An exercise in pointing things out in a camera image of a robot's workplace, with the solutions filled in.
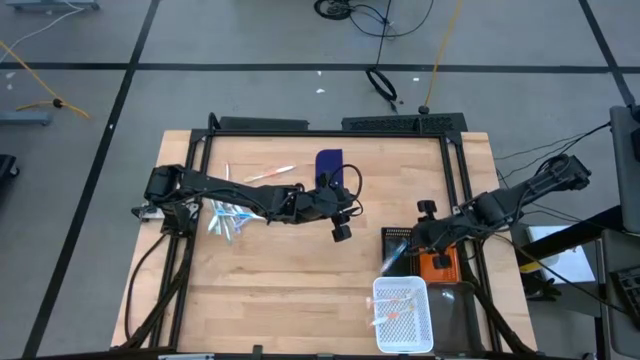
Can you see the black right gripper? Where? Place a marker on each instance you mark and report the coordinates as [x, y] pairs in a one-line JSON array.
[[435, 235]]

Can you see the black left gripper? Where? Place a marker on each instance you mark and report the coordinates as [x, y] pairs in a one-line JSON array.
[[320, 205]]

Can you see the orange toothbrush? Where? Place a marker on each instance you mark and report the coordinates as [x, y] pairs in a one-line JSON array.
[[270, 173], [227, 172], [392, 316], [390, 301]]

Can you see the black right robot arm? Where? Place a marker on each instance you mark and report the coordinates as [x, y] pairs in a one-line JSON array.
[[500, 205]]

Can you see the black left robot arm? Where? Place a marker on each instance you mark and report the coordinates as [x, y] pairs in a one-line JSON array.
[[225, 192]]

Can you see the orange perforated plastic basket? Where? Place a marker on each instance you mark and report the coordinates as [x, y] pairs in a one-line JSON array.
[[452, 272]]

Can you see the black perforated plastic basket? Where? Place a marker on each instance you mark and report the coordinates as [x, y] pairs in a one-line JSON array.
[[392, 232]]

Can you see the purple flat mat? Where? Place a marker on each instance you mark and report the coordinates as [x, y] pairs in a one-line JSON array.
[[327, 160]]

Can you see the dark transparent plastic tray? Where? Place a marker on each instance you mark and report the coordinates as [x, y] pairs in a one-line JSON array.
[[455, 325]]

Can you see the black flat box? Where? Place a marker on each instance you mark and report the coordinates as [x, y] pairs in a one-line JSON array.
[[265, 124]]

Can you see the white perforated plastic basket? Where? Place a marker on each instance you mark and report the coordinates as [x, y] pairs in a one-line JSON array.
[[400, 340]]

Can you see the black perforated box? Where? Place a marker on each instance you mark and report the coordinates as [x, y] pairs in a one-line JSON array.
[[400, 123]]

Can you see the white box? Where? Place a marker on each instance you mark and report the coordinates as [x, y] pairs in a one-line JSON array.
[[565, 260]]

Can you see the black desk beam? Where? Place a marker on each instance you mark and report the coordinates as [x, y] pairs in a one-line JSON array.
[[575, 232]]

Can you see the black table clip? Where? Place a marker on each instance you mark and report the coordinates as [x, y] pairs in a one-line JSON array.
[[257, 351]]

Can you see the black keyboard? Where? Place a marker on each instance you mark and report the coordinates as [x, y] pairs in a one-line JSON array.
[[629, 292]]

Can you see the silver aluminium bar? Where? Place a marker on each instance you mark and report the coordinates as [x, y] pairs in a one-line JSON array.
[[185, 357]]

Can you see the grey desk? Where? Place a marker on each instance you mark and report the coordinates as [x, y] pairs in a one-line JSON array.
[[620, 340]]

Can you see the grey table foot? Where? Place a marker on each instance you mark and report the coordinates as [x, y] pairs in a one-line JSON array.
[[25, 118], [50, 5]]

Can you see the black wheeled base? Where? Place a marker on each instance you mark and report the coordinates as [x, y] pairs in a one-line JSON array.
[[6, 167]]

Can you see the silver metal bracket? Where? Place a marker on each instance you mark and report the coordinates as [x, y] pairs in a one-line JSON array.
[[150, 214]]

